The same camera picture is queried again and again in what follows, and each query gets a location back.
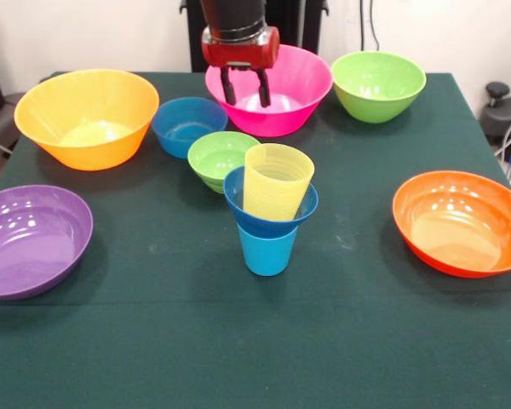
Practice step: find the black round base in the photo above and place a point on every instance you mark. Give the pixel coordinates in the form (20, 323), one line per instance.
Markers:
(509, 115)

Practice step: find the dark green tablecloth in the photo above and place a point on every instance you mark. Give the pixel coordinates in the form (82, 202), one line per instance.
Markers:
(255, 341)

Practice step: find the black knob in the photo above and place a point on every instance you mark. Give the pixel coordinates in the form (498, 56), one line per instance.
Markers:
(497, 90)

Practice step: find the translucent yellow plastic cup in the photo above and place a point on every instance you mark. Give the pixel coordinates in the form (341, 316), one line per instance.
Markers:
(272, 191)

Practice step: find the shallow purple plastic bowl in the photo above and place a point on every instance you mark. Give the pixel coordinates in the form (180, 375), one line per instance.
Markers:
(30, 243)

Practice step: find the shallow orange plastic bowl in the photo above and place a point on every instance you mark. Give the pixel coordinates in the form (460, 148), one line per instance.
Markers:
(460, 226)

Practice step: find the small green plastic bowl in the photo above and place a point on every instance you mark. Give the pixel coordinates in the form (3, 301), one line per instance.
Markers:
(213, 157)

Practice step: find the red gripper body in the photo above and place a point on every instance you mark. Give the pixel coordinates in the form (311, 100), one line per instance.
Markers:
(238, 55)

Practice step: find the large yellow plastic bowl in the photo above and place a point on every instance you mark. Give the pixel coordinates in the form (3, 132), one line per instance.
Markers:
(85, 98)

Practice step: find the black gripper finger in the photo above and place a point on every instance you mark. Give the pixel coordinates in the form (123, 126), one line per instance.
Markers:
(228, 87)
(263, 87)

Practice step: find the translucent light blue bowl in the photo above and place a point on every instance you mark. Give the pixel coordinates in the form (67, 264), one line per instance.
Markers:
(183, 123)

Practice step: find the large pink plastic bowl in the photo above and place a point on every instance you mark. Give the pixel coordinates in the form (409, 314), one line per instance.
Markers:
(306, 81)

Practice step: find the small dark blue bowl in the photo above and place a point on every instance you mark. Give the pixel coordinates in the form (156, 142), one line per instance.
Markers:
(268, 226)

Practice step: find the light blue plastic cup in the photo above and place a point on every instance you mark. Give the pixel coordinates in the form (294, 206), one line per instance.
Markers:
(266, 255)

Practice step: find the large green plastic bowl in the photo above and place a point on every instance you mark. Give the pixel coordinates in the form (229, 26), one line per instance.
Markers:
(377, 81)

